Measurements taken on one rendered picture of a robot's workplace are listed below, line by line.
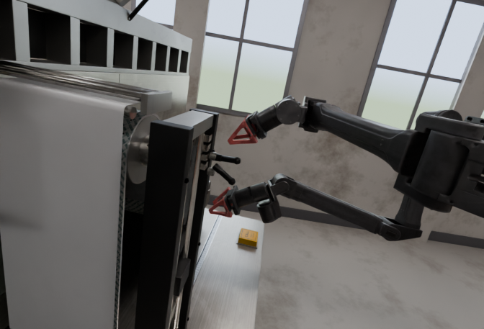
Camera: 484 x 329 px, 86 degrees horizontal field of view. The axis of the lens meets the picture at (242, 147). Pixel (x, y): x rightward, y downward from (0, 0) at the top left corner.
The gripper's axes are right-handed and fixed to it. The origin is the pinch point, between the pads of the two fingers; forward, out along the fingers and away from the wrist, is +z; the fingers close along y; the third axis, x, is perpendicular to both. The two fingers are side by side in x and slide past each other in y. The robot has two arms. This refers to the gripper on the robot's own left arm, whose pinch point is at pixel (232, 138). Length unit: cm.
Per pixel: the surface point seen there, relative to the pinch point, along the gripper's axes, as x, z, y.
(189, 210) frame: -3.7, 5.0, -30.8
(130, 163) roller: 8.5, 11.0, -28.7
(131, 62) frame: 41, 27, 27
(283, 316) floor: -132, 52, 71
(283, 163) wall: -76, 21, 205
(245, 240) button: -38.2, 19.8, 13.9
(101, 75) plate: 36.8, 29.1, 8.3
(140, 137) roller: 11.8, 8.3, -25.9
